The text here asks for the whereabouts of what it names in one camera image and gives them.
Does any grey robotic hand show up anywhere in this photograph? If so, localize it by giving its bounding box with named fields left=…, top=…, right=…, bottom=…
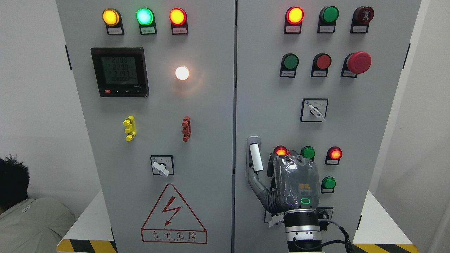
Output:
left=246, top=151, right=320, bottom=214

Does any silver door handle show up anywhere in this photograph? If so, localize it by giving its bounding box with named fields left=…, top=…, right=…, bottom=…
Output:
left=245, top=136, right=264, bottom=178

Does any grey right cabinet door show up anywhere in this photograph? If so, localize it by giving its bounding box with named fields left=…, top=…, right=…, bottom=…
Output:
left=234, top=0, right=421, bottom=253

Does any grey cabinet door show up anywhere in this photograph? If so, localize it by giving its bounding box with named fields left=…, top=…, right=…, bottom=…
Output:
left=234, top=0, right=421, bottom=253
left=56, top=0, right=235, bottom=253

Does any grey left cabinet door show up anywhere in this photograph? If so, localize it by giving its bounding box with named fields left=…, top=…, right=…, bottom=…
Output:
left=56, top=0, right=235, bottom=253

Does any green indicator middle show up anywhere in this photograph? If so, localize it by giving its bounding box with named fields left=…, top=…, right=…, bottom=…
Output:
left=300, top=146, right=316, bottom=161

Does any red lit indicator left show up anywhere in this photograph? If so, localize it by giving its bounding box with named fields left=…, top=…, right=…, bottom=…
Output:
left=274, top=145, right=288, bottom=156

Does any red lit indicator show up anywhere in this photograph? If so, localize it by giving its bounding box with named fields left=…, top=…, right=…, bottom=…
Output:
left=274, top=145, right=288, bottom=156
left=324, top=146, right=343, bottom=165

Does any green push button lower right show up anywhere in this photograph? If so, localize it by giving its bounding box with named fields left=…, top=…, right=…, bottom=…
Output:
left=320, top=176, right=336, bottom=194

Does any green push button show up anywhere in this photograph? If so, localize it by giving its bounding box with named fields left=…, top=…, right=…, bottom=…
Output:
left=317, top=5, right=339, bottom=33
left=320, top=176, right=336, bottom=194

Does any red lit indicator right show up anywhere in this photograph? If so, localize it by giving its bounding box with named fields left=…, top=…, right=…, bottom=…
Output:
left=324, top=146, right=343, bottom=165

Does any white platform with hazard stripes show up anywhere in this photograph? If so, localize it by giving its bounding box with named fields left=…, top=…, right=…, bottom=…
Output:
left=57, top=191, right=418, bottom=253

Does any green push button second row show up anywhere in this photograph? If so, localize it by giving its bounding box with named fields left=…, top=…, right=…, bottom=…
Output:
left=279, top=53, right=299, bottom=78

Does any red terminal connector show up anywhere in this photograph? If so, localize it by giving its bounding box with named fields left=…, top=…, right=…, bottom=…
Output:
left=181, top=116, right=191, bottom=142

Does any red push button second row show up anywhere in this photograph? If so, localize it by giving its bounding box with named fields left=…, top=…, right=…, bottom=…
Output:
left=310, top=53, right=332, bottom=78

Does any red triangle warning sticker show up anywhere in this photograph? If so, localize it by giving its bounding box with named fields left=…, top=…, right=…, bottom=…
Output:
left=140, top=183, right=208, bottom=244

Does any red emergency stop button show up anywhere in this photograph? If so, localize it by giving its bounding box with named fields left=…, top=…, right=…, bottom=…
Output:
left=341, top=51, right=372, bottom=78

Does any white indicator light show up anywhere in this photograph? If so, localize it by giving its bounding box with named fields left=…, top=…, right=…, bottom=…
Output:
left=175, top=66, right=190, bottom=80

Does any red indicator light top right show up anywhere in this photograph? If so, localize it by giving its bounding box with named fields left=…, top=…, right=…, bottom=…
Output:
left=284, top=6, right=304, bottom=34

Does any red indicator light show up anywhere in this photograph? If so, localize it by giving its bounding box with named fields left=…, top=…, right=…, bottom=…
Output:
left=169, top=7, right=188, bottom=35
left=284, top=6, right=304, bottom=34

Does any green push button top right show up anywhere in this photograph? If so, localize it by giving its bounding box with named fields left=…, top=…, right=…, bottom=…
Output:
left=317, top=5, right=339, bottom=33

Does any yellow terminal connector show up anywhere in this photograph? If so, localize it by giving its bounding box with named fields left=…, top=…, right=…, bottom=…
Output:
left=123, top=115, right=136, bottom=142

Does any dark red buzzer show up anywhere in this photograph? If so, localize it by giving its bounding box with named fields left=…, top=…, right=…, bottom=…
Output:
left=350, top=6, right=374, bottom=34

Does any red indicator light top left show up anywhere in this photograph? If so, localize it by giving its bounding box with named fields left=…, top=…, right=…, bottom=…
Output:
left=169, top=7, right=188, bottom=35

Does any black digital power meter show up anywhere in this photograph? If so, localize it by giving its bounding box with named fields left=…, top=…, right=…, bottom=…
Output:
left=90, top=47, right=149, bottom=97

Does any green indicator light top left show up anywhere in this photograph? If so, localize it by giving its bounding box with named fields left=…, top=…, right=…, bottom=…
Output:
left=136, top=7, right=157, bottom=35

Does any yellow indicator light top left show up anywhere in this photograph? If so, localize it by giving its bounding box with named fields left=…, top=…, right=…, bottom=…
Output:
left=102, top=8, right=125, bottom=35

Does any person in beige shirt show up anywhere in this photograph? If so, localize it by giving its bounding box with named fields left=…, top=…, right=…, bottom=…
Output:
left=0, top=155, right=76, bottom=253

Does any black rotary knob switch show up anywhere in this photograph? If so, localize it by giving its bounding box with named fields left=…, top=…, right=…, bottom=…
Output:
left=315, top=207, right=333, bottom=231

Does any white lower selector switch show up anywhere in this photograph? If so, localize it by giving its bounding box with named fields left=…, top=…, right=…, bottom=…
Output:
left=264, top=211, right=284, bottom=228

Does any upper right selector switch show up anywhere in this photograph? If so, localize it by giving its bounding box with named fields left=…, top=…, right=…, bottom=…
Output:
left=300, top=99, right=328, bottom=122

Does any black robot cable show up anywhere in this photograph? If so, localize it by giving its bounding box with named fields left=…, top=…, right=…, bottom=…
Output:
left=317, top=211, right=354, bottom=253

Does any left door selector switch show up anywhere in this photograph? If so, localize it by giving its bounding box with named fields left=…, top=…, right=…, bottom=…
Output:
left=150, top=155, right=175, bottom=177

